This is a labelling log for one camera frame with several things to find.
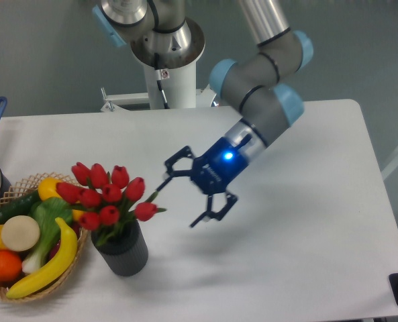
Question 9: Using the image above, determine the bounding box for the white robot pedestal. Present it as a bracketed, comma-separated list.
[101, 62, 219, 112]

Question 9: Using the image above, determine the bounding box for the orange fruit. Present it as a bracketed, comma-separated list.
[0, 250, 22, 282]

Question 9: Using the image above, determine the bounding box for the woven wicker basket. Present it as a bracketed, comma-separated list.
[0, 172, 90, 303]

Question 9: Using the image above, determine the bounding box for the yellow lemon squash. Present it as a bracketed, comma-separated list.
[38, 177, 85, 222]

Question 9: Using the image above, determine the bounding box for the yellow banana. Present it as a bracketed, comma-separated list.
[6, 217, 78, 299]

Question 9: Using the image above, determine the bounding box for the dark grey ribbed vase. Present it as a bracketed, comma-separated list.
[91, 221, 148, 276]

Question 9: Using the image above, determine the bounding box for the green bok choy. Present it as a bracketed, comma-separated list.
[22, 197, 73, 275]

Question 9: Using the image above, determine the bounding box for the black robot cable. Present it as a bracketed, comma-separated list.
[152, 52, 170, 110]

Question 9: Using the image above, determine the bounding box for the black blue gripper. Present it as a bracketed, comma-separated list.
[155, 136, 252, 229]

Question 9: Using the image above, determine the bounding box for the green cucumber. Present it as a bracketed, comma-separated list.
[0, 190, 41, 225]

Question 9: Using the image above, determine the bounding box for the red tulip bouquet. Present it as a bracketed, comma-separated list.
[56, 162, 166, 247]

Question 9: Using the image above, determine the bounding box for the red fruit in basket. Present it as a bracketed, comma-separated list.
[48, 222, 81, 260]

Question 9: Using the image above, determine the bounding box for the beige round disc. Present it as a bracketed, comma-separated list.
[1, 215, 40, 252]

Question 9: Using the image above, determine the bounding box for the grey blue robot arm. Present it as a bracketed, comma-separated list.
[92, 1, 313, 220]

